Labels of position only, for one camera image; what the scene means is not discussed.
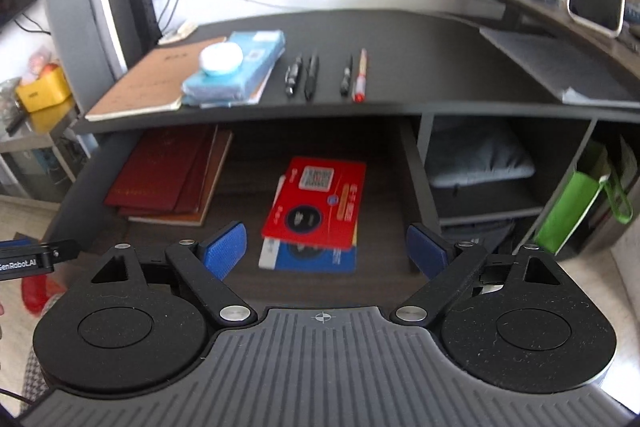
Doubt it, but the red waste bin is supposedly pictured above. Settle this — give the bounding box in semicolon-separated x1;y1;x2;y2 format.
21;275;66;317

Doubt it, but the blue card package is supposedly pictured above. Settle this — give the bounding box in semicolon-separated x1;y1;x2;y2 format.
258;230;357;274

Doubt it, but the dark red book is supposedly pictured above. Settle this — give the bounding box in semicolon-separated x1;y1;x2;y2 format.
104;124;233;227

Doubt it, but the grey folded cloth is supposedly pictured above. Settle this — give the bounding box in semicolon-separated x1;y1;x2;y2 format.
425;126;536;188

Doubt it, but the red card package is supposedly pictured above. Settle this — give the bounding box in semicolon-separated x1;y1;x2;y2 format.
262;156;367;251

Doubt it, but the metal side table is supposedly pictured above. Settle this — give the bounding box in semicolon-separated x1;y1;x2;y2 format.
1;98;88;208

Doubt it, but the black desk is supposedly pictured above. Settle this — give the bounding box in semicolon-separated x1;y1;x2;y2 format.
71;8;640;258

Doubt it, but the green bag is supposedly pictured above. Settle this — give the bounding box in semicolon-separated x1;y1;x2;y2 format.
534;171;634;254

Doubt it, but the yellow plastic box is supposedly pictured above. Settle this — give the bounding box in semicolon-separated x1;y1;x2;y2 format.
15;63;72;114

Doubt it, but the red white marker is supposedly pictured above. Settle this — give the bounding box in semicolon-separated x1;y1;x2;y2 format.
352;49;368;103

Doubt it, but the brown notebook on desk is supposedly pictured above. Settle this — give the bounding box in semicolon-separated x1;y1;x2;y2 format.
85;37;227;122

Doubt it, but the white round container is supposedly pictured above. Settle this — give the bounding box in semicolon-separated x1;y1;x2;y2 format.
198;41;244;76

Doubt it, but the blue plastic bag stack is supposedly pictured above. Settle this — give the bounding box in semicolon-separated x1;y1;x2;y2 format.
181;30;286;107

